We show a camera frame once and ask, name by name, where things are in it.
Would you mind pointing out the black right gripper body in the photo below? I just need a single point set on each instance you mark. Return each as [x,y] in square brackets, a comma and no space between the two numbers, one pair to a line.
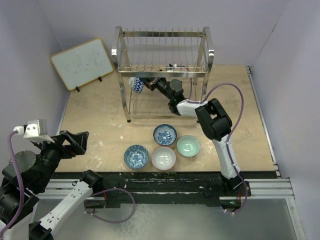
[161,85]

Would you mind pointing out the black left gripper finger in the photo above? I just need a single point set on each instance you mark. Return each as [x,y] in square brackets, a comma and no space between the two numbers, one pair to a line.
[72,148]
[80,138]

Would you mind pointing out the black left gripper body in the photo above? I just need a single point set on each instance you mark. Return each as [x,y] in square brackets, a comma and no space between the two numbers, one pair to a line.
[51,153]

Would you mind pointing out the red zigzag patterned bowl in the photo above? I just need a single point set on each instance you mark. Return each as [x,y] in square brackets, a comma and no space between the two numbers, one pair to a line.
[136,84]

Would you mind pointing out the blue floral bowl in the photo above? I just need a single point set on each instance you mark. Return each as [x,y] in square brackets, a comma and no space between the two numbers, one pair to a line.
[165,134]

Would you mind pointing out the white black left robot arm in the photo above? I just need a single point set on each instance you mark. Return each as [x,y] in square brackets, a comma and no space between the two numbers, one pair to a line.
[28,175]

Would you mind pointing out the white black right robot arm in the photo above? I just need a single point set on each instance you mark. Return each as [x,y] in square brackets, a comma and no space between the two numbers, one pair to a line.
[215,123]

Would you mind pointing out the stainless steel dish rack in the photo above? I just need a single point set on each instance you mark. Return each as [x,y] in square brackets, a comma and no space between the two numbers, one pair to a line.
[146,53]

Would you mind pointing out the blue patterned bowl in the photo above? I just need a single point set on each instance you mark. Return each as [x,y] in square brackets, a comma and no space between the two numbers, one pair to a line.
[136,156]

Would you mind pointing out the light green celadon bowl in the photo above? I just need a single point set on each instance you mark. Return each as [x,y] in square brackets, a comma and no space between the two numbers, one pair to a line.
[188,146]

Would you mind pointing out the white red rimmed bowl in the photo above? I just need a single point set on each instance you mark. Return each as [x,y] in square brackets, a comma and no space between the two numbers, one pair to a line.
[163,158]

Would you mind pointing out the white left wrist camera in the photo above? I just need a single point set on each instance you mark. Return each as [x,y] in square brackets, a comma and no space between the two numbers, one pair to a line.
[35,131]

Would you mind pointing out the small whiteboard yellow frame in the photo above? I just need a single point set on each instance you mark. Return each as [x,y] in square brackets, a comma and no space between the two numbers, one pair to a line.
[82,64]

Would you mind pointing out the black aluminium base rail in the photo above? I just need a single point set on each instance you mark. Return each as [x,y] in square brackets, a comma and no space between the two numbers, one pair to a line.
[191,188]

